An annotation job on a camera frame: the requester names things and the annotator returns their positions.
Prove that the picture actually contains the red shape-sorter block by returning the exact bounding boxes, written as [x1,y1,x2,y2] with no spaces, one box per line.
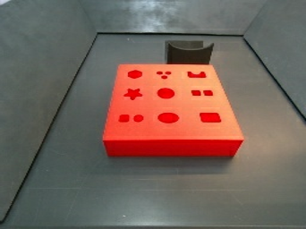
[102,64,243,157]

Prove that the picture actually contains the black curved holder bracket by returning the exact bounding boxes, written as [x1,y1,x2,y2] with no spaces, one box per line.
[164,40,213,64]

